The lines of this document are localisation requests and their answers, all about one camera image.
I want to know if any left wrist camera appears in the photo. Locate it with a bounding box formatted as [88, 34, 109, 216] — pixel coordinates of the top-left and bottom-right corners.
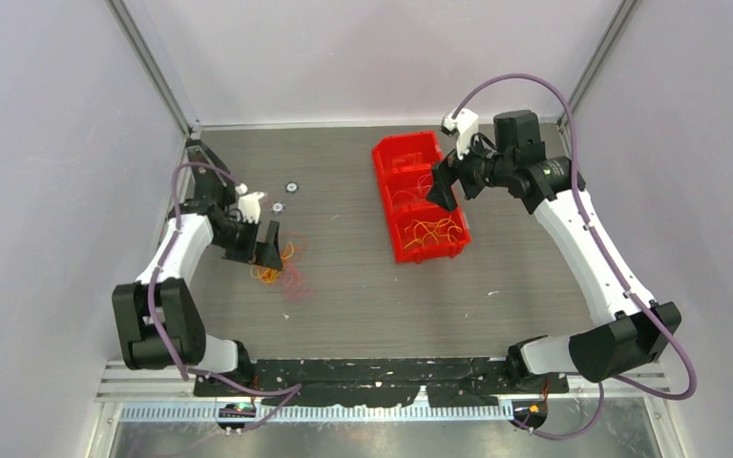
[235, 183, 267, 224]

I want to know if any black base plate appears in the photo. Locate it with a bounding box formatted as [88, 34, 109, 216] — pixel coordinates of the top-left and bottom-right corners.
[223, 357, 569, 407]

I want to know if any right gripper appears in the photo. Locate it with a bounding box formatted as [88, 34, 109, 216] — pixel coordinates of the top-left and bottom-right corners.
[426, 128, 513, 213]

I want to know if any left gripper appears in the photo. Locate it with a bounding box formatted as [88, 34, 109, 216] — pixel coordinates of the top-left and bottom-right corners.
[211, 216, 283, 270]

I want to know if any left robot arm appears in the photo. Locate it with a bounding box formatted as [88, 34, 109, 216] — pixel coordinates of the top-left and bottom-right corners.
[112, 192, 283, 395]

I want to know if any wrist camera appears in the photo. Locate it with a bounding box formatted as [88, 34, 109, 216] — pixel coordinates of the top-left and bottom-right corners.
[440, 108, 479, 160]
[235, 183, 267, 224]

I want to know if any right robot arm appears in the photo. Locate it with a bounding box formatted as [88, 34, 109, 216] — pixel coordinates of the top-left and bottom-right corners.
[427, 109, 681, 392]

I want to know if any yellow cable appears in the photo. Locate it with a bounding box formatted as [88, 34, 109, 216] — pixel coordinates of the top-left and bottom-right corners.
[249, 240, 297, 285]
[403, 216, 466, 249]

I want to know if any orange cable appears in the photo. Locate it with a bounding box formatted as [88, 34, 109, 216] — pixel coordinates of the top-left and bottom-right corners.
[278, 232, 307, 260]

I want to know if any red compartment bin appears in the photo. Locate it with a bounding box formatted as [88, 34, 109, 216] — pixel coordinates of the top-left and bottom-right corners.
[371, 131, 471, 263]

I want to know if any black metronome box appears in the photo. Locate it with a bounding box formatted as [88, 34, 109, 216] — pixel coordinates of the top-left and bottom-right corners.
[185, 139, 236, 208]

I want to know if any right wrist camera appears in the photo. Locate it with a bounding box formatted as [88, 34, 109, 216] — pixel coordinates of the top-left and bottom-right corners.
[440, 108, 479, 160]

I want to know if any green poker chip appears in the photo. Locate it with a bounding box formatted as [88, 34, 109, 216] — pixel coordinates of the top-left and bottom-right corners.
[285, 181, 299, 194]

